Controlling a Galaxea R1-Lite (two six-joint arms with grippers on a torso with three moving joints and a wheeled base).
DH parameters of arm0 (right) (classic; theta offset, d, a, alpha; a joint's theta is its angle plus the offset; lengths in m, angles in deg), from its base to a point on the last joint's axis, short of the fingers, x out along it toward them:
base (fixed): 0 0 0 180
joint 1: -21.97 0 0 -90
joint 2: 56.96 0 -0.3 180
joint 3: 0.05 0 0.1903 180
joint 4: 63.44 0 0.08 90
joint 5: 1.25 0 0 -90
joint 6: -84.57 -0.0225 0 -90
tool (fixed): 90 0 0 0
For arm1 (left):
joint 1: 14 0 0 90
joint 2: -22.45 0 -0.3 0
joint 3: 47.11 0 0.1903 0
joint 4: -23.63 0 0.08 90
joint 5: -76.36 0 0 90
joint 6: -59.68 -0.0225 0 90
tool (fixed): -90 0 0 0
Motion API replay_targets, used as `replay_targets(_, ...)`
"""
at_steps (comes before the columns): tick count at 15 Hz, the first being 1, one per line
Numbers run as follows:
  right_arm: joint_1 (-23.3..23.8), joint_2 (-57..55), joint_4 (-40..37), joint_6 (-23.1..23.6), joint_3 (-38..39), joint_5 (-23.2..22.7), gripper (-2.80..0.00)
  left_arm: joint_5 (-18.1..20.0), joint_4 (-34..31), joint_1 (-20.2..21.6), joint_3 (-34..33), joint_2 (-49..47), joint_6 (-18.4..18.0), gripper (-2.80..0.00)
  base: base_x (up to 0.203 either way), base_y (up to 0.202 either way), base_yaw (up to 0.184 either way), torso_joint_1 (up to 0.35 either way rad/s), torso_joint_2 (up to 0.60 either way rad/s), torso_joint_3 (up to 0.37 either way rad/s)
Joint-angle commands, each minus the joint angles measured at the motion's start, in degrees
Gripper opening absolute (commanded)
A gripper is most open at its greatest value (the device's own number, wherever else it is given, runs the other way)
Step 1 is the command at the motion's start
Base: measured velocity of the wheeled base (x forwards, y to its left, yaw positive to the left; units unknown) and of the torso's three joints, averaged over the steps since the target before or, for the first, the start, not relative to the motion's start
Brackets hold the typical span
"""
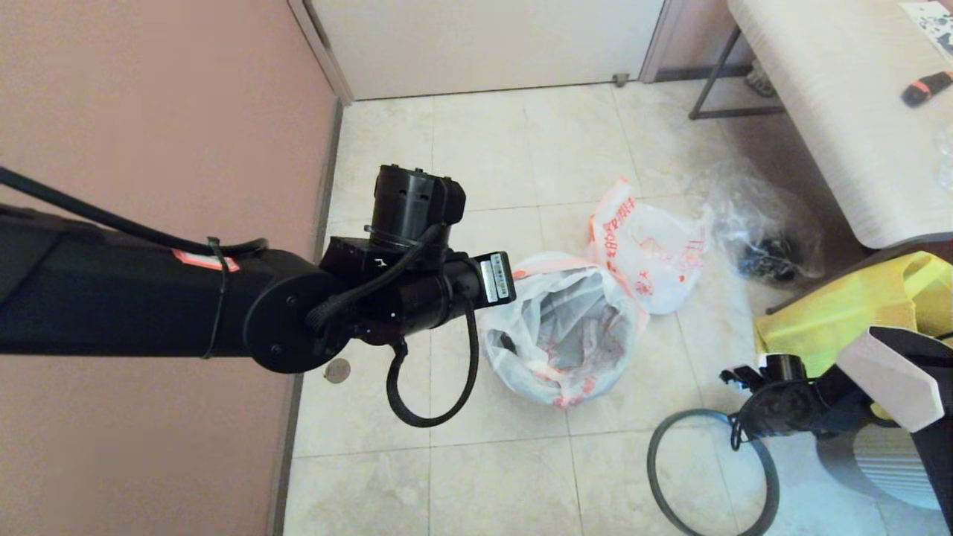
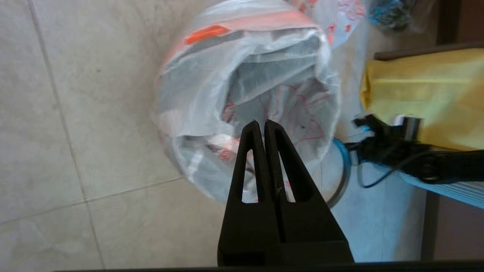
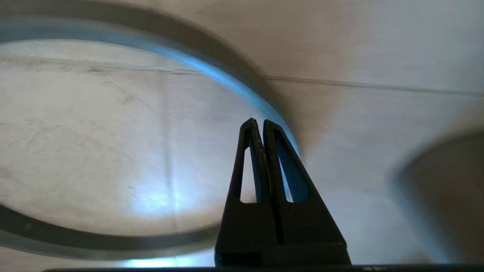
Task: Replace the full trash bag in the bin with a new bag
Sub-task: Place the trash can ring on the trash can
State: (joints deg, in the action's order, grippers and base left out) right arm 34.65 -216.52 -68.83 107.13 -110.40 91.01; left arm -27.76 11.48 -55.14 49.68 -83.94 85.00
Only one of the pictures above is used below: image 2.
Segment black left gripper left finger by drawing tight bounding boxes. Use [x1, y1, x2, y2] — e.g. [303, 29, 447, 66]
[217, 120, 281, 266]

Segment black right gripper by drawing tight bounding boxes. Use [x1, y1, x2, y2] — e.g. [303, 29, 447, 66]
[345, 130, 435, 182]

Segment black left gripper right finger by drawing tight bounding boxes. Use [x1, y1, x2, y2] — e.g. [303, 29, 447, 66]
[264, 119, 348, 244]

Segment grey bin rim ring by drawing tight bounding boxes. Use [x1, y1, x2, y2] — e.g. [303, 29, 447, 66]
[325, 138, 352, 209]

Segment used white red-drawstring trash bag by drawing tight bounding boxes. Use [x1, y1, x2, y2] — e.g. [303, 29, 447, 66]
[291, 0, 367, 49]

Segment new white orange-print bag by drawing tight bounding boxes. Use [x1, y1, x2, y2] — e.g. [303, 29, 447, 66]
[151, 0, 343, 204]

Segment yellow fabric tote bag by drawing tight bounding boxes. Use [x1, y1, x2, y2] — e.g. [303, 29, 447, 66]
[359, 48, 484, 151]

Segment clear plastic bag dark contents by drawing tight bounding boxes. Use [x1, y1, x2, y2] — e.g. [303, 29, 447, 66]
[367, 0, 435, 32]

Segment grey ribbed round object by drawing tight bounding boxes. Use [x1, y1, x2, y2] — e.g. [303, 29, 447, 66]
[401, 172, 484, 210]

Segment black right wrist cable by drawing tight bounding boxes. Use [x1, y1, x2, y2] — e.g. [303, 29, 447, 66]
[357, 151, 430, 189]

